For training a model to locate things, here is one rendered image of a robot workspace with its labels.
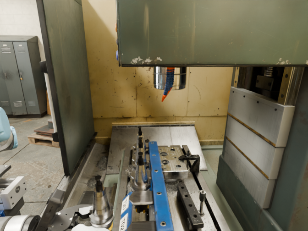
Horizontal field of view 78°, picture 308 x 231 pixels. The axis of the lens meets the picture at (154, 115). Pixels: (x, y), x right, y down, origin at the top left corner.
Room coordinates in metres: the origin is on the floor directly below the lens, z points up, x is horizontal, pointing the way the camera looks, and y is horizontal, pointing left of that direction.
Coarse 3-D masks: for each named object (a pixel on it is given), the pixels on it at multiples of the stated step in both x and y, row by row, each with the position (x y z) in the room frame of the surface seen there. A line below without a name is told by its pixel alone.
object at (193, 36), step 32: (128, 0) 0.60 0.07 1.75; (160, 0) 0.60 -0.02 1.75; (192, 0) 0.61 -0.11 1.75; (224, 0) 0.62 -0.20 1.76; (256, 0) 0.62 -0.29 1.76; (288, 0) 0.63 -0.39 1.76; (128, 32) 0.60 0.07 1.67; (160, 32) 0.60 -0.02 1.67; (192, 32) 0.61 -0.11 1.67; (224, 32) 0.62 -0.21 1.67; (256, 32) 0.63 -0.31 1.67; (288, 32) 0.63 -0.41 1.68; (128, 64) 0.60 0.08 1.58; (160, 64) 0.61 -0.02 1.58; (192, 64) 0.62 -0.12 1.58; (224, 64) 0.62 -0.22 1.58; (256, 64) 0.63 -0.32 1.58; (288, 64) 0.64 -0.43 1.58
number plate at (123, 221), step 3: (126, 216) 0.64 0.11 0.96; (123, 219) 0.64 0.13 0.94; (126, 219) 0.62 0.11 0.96; (120, 222) 0.64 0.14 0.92; (123, 222) 0.62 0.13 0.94; (126, 222) 0.61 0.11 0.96; (120, 225) 0.62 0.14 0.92; (123, 225) 0.60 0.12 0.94; (126, 225) 0.59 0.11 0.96; (120, 228) 0.61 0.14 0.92; (123, 228) 0.59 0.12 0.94; (126, 228) 0.58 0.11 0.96
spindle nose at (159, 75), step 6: (156, 72) 0.89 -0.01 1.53; (162, 72) 0.86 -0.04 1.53; (180, 72) 0.87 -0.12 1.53; (186, 72) 0.90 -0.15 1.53; (156, 78) 0.89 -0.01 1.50; (162, 78) 0.86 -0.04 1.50; (174, 78) 0.86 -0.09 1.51; (180, 78) 0.87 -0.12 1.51; (186, 78) 0.91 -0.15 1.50; (156, 84) 0.89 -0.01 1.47; (162, 84) 0.86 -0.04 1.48; (174, 84) 0.86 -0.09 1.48; (180, 84) 0.87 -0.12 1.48
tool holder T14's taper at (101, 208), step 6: (96, 192) 0.38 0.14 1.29; (102, 192) 0.38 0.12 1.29; (96, 198) 0.38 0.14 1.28; (102, 198) 0.38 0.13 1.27; (96, 204) 0.38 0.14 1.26; (102, 204) 0.38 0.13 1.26; (108, 204) 0.39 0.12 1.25; (96, 210) 0.38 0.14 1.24; (102, 210) 0.38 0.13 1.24; (108, 210) 0.39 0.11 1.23; (96, 216) 0.37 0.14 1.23; (102, 216) 0.37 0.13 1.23
